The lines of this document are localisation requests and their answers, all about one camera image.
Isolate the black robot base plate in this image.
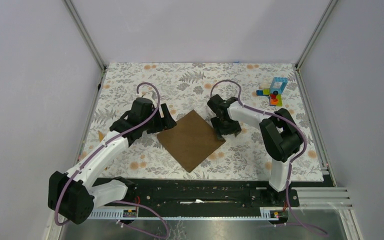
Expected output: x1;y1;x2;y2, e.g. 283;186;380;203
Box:
71;178;334;218

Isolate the colourful toy block structure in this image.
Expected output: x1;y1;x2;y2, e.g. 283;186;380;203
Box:
255;76;289;107

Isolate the yellow plastic fork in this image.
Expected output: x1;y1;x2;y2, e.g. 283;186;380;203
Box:
97;130;106;142

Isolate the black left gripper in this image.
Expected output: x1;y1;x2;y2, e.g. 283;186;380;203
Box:
141;102;176;134

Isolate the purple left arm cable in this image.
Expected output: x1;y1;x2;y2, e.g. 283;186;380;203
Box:
53;82;171;240

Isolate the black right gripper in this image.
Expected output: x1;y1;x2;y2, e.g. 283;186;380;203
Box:
210;116;242;141

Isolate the brown cloth napkin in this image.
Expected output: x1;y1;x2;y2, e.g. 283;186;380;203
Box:
156;110;225;173

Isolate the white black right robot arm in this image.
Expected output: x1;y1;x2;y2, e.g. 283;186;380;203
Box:
207;94;306;206

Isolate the white slotted cable duct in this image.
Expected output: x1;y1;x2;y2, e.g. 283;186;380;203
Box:
89;207;289;222

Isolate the floral patterned table mat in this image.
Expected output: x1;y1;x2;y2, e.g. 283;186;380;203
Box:
79;63;323;182

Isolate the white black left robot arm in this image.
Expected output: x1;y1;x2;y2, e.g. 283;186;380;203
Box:
47;97;177;225

